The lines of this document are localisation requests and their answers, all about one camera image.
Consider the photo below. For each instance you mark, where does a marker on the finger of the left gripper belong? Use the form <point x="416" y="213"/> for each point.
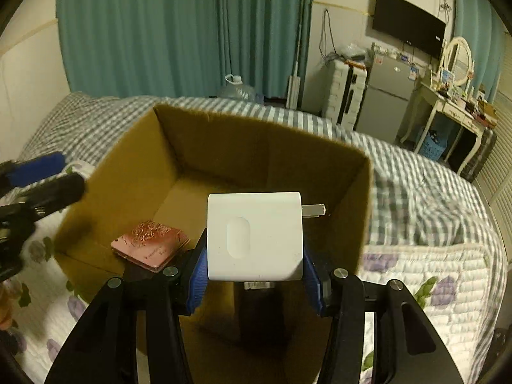
<point x="45" y="199"/>
<point x="21" y="174"/>

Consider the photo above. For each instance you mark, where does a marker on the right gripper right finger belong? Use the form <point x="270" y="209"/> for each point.
<point x="406" y="346"/>

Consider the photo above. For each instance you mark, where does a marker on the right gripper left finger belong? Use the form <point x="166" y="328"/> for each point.
<point x="102" y="346"/>

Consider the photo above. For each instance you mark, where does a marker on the pink patterned card box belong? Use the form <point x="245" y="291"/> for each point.
<point x="150" y="245"/>

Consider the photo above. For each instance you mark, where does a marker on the white square power adapter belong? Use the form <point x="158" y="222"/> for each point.
<point x="257" y="237"/>

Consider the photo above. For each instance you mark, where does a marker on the left hand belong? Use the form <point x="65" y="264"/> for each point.
<point x="6" y="308"/>

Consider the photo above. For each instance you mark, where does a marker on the floral white quilt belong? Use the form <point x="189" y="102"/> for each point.
<point x="450" y="284"/>

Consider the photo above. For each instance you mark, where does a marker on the teal window curtain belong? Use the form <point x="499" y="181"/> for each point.
<point x="179" y="47"/>

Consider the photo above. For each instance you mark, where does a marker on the white louvered wardrobe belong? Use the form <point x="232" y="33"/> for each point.
<point x="495" y="177"/>

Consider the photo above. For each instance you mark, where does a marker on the dark suitcase by table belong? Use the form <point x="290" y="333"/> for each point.
<point x="476" y="163"/>

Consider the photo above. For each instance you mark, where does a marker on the clear water jug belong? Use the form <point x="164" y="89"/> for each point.
<point x="235" y="89"/>

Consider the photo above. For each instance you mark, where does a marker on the blue laundry basket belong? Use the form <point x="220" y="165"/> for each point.
<point x="433" y="145"/>

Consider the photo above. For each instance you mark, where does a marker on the white suitcase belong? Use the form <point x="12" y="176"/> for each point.
<point x="346" y="82"/>

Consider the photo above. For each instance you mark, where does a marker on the white dressing table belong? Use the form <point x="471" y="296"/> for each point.
<point x="430" y="110"/>

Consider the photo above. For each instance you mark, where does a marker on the silver mini fridge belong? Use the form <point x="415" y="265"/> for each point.
<point x="388" y="91"/>

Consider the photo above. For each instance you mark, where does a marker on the oval vanity mirror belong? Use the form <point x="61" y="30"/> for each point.
<point x="457" y="61"/>

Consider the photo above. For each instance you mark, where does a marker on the teal right curtain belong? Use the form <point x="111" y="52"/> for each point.
<point x="479" y="24"/>

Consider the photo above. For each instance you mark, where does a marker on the black wall television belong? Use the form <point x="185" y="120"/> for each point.
<point x="410" y="24"/>

